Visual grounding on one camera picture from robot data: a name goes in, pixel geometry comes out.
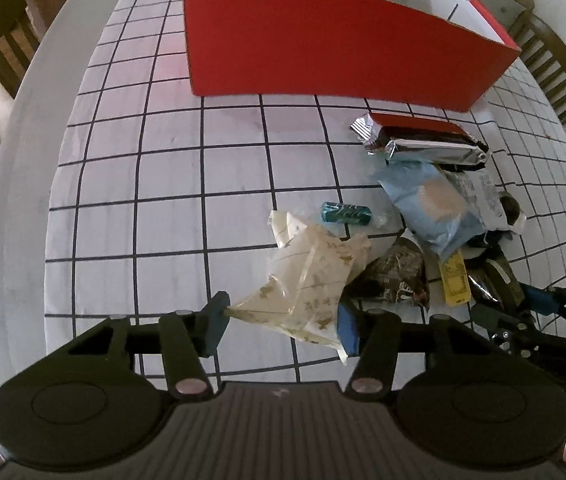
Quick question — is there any red cardboard box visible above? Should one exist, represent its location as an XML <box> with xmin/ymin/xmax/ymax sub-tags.
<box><xmin>183</xmin><ymin>0</ymin><xmax>521</xmax><ymax>113</ymax></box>

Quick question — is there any white and black snack packet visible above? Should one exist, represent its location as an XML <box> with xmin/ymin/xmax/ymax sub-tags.
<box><xmin>443</xmin><ymin>170</ymin><xmax>528</xmax><ymax>233</ymax></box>

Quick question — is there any teal candy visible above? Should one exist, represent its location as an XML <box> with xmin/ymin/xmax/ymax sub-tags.
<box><xmin>320</xmin><ymin>201</ymin><xmax>399</xmax><ymax>228</ymax></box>

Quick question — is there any dark green snack packet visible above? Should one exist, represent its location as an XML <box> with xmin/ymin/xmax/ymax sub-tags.
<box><xmin>466</xmin><ymin>245</ymin><xmax>524</xmax><ymax>311</ymax></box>

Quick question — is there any dark brown snack packet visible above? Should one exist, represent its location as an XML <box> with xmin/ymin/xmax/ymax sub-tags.
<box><xmin>350</xmin><ymin>237</ymin><xmax>431</xmax><ymax>308</ymax></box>

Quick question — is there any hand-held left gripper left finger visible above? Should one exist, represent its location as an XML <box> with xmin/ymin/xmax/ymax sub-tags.
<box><xmin>68</xmin><ymin>290</ymin><xmax>231</xmax><ymax>401</ymax></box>

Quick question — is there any light blue snack packet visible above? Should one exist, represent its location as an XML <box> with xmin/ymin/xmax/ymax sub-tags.
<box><xmin>375</xmin><ymin>159</ymin><xmax>488</xmax><ymax>261</ymax></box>

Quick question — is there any yellow printed packet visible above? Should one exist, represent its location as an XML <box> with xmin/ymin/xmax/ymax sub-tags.
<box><xmin>438</xmin><ymin>252</ymin><xmax>471</xmax><ymax>306</ymax></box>

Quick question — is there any wooden slat-back chair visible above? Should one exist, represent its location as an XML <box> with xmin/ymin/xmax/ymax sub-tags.
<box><xmin>510</xmin><ymin>10</ymin><xmax>566</xmax><ymax>126</ymax></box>
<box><xmin>0</xmin><ymin>0</ymin><xmax>44</xmax><ymax>98</ymax></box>

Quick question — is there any red and silver foil packet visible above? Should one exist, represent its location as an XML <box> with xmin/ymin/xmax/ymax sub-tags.
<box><xmin>349</xmin><ymin>114</ymin><xmax>490</xmax><ymax>170</ymax></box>

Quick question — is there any white checked tablecloth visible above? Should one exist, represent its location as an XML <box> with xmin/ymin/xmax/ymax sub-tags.
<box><xmin>43</xmin><ymin>0</ymin><xmax>566</xmax><ymax>381</ymax></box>

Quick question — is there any cream patterned snack packet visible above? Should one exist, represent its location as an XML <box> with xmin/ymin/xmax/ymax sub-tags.
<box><xmin>225</xmin><ymin>210</ymin><xmax>374</xmax><ymax>366</ymax></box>

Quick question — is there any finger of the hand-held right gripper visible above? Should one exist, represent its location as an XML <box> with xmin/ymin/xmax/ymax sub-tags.
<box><xmin>473</xmin><ymin>306</ymin><xmax>566</xmax><ymax>361</ymax></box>
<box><xmin>520</xmin><ymin>282</ymin><xmax>566</xmax><ymax>321</ymax></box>

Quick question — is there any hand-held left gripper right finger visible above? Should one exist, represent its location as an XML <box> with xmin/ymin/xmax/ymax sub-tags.
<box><xmin>337</xmin><ymin>302</ymin><xmax>494</xmax><ymax>401</ymax></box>

